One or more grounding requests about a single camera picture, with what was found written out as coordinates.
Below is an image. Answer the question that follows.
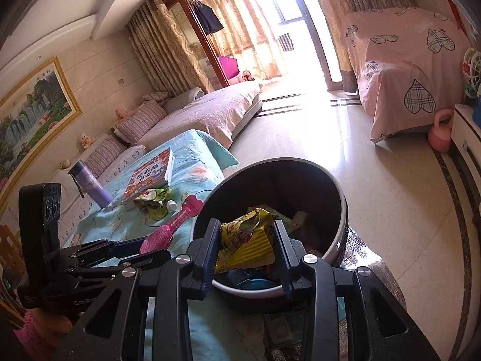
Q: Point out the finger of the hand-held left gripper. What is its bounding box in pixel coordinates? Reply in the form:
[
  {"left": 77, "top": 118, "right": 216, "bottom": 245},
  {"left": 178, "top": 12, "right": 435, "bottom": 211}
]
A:
[
  {"left": 56, "top": 236, "right": 150, "bottom": 268},
  {"left": 66, "top": 254, "right": 168, "bottom": 282}
]

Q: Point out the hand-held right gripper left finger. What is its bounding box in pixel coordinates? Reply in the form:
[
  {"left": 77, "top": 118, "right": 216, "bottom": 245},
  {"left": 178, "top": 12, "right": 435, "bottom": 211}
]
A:
[{"left": 49, "top": 218, "right": 222, "bottom": 361}]

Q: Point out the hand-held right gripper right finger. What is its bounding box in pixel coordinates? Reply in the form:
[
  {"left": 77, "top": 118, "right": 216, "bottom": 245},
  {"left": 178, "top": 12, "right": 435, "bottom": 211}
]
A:
[{"left": 272, "top": 219, "right": 440, "bottom": 361}]

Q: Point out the yellow snack bag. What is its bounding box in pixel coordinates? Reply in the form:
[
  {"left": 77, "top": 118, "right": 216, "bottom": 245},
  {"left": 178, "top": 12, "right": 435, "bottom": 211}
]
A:
[{"left": 215, "top": 208, "right": 277, "bottom": 273}]

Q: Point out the round black trash bin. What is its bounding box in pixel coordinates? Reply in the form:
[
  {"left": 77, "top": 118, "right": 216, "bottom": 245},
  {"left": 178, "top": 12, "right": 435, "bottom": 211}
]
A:
[{"left": 190, "top": 157, "right": 350, "bottom": 301}]

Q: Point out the person's left hand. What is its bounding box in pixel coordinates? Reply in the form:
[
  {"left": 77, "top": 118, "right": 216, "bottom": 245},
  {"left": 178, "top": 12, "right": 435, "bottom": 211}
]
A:
[{"left": 34, "top": 312, "right": 74, "bottom": 343}]

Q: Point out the blue plastic item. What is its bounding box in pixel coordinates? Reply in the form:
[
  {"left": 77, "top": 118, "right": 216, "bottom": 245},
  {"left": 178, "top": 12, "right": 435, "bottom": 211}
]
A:
[{"left": 227, "top": 269, "right": 280, "bottom": 290}]

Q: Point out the pink plastic bottle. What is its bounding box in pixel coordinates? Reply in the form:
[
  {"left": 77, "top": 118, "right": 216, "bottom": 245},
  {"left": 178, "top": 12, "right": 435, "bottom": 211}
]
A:
[{"left": 140, "top": 194, "right": 204, "bottom": 254}]

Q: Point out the green snack wrapper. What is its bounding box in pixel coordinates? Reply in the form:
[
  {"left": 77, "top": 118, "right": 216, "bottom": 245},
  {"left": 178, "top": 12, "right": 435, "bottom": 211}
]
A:
[{"left": 133, "top": 188, "right": 173, "bottom": 221}]

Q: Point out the purple thermos bottle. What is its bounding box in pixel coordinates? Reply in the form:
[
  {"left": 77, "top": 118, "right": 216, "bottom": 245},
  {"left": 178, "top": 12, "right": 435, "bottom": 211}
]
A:
[{"left": 68, "top": 160, "right": 113, "bottom": 208}]

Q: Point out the teal printed booklet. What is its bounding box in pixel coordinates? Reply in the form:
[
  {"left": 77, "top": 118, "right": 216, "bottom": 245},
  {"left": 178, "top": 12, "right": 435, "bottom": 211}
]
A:
[{"left": 263, "top": 297, "right": 346, "bottom": 350}]

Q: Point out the red illustrated book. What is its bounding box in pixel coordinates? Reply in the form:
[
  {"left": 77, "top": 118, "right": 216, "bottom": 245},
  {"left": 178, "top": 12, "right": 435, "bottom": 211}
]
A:
[{"left": 120, "top": 148, "right": 174, "bottom": 211}]

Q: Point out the large striped pillow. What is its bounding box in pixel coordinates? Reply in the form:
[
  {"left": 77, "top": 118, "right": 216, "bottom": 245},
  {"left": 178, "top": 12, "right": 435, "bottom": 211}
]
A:
[
  {"left": 116, "top": 101, "right": 168, "bottom": 143},
  {"left": 84, "top": 135, "right": 126, "bottom": 175}
]

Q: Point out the framed landscape painting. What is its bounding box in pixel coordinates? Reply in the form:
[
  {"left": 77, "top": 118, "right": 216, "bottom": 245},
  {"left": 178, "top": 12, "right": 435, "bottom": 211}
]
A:
[{"left": 0, "top": 56, "right": 82, "bottom": 204}]

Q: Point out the teal floral tablecloth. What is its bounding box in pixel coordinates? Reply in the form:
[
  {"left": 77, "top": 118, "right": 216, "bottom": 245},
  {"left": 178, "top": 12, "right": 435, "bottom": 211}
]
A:
[{"left": 56, "top": 129, "right": 241, "bottom": 361}]

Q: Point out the beige covered sofa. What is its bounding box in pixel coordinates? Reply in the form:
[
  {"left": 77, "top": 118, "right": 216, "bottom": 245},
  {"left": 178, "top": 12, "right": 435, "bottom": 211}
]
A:
[{"left": 49, "top": 81, "right": 264, "bottom": 211}]

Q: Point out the small striped pillow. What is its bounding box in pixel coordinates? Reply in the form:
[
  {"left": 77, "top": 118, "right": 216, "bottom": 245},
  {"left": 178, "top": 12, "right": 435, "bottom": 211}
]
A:
[{"left": 141, "top": 91, "right": 173, "bottom": 106}]

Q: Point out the pink kettlebell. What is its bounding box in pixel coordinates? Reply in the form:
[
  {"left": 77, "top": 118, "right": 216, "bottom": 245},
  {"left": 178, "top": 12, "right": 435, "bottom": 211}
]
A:
[{"left": 428, "top": 109, "right": 455, "bottom": 153}]

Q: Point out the white cabinet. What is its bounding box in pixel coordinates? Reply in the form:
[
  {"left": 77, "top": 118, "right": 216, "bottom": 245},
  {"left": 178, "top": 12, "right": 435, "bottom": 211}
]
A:
[{"left": 450, "top": 103, "right": 481, "bottom": 211}]

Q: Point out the pink heart-print furniture cover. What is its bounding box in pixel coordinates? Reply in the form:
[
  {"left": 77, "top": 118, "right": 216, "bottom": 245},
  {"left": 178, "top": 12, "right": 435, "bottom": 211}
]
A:
[{"left": 344, "top": 7, "right": 472, "bottom": 143}]

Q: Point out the dark hanging garment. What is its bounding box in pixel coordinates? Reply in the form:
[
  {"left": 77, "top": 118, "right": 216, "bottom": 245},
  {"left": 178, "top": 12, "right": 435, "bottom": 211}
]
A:
[{"left": 193, "top": 0, "right": 225, "bottom": 35}]

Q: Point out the white fan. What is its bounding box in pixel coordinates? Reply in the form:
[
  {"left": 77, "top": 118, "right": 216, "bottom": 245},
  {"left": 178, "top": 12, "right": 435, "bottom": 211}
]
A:
[{"left": 463, "top": 48, "right": 481, "bottom": 96}]

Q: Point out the wooden door post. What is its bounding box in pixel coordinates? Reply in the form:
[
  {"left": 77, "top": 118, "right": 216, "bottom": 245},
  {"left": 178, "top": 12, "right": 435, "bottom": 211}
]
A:
[{"left": 184, "top": 0, "right": 230, "bottom": 87}]

